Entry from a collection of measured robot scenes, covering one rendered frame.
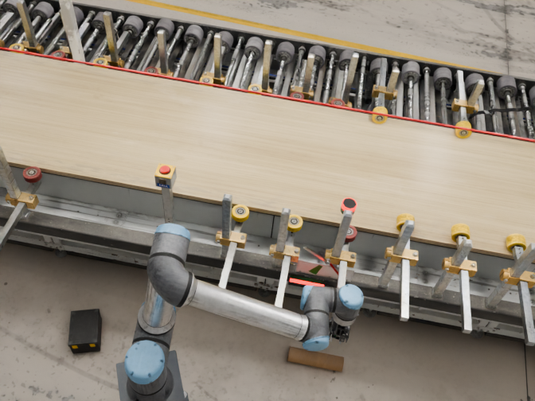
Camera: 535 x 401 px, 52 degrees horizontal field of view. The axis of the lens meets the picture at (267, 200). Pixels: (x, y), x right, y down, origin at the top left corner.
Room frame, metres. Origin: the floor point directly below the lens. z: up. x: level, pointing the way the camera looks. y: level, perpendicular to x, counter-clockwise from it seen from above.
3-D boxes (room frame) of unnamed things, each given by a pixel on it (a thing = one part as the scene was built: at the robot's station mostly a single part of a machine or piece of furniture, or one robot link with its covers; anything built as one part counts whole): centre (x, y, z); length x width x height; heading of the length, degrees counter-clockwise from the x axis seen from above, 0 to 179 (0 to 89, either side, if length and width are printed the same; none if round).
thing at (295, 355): (1.26, -0.36, 0.04); 0.30 x 0.08 x 0.08; 85
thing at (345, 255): (1.40, -0.35, 0.85); 0.14 x 0.06 x 0.05; 85
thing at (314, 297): (0.99, -0.22, 1.14); 0.12 x 0.12 x 0.09; 1
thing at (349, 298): (1.00, -0.33, 1.14); 0.10 x 0.09 x 0.12; 91
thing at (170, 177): (1.46, 0.43, 1.18); 0.07 x 0.07 x 0.08; 85
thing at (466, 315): (1.29, -0.86, 0.95); 0.50 x 0.04 x 0.04; 175
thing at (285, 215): (1.42, -0.08, 0.87); 0.04 x 0.04 x 0.48; 85
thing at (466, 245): (1.35, -0.83, 0.89); 0.04 x 0.04 x 0.48; 85
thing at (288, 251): (1.42, -0.10, 0.80); 0.14 x 0.06 x 0.05; 85
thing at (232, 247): (1.35, 0.13, 0.83); 0.44 x 0.03 x 0.04; 175
